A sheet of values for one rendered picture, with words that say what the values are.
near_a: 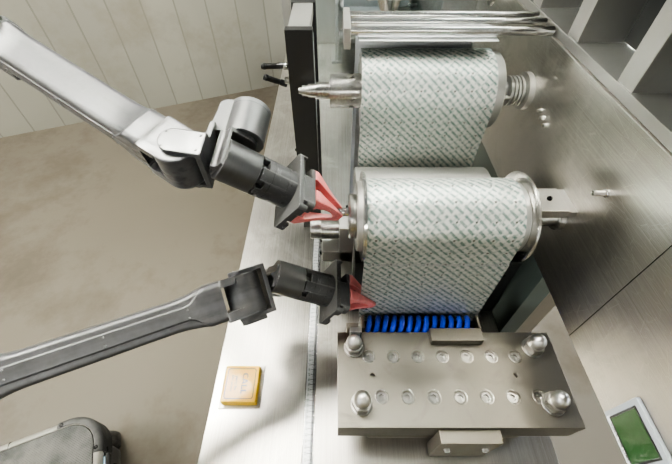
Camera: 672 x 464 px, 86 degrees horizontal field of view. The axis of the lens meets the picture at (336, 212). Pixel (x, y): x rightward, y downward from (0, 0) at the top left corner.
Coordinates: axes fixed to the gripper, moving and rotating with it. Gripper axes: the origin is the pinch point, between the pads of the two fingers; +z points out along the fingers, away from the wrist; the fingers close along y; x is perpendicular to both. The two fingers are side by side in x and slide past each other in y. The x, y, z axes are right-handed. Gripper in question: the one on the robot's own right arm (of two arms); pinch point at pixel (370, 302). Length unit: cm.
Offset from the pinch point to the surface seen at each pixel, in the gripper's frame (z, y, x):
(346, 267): -3.7, -7.9, -2.2
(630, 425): 20.0, 22.8, 24.7
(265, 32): -26, -281, -86
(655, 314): 15.0, 13.8, 35.1
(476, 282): 11.8, 0.3, 15.3
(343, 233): -10.3, -7.3, 7.8
